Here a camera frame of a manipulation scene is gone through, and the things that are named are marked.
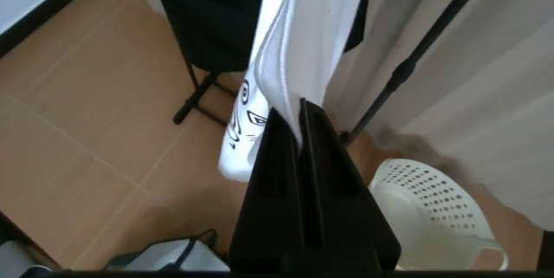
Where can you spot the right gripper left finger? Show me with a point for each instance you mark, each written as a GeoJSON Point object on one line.
{"type": "Point", "coordinates": [268, 226]}

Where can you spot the black clothes rack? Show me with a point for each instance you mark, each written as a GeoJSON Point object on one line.
{"type": "Point", "coordinates": [407, 70]}

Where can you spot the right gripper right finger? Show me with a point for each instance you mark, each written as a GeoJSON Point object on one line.
{"type": "Point", "coordinates": [346, 226]}

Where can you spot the white laundry basket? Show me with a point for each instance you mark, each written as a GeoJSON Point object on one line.
{"type": "Point", "coordinates": [411, 226]}

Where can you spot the black shorts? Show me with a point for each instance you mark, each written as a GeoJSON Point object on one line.
{"type": "Point", "coordinates": [208, 18]}

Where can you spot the white printed shirt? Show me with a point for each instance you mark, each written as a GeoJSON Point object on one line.
{"type": "Point", "coordinates": [303, 31]}

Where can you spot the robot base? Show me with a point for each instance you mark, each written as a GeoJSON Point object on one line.
{"type": "Point", "coordinates": [173, 256]}

